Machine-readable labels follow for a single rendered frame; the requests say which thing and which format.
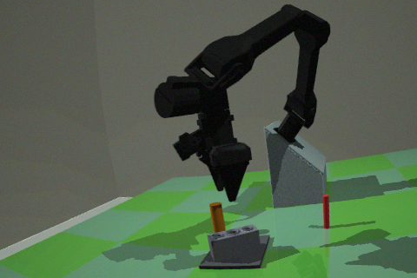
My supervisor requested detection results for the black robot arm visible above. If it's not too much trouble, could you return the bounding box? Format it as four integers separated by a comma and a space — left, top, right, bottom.
154, 4, 330, 161

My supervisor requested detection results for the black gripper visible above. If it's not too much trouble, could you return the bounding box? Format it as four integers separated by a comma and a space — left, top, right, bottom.
196, 109, 252, 202

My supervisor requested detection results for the red peg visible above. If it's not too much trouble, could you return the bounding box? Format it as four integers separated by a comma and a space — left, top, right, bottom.
322, 195, 330, 228

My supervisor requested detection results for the orange-brown cylinder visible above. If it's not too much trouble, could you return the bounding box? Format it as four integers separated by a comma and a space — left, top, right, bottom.
209, 202, 225, 233

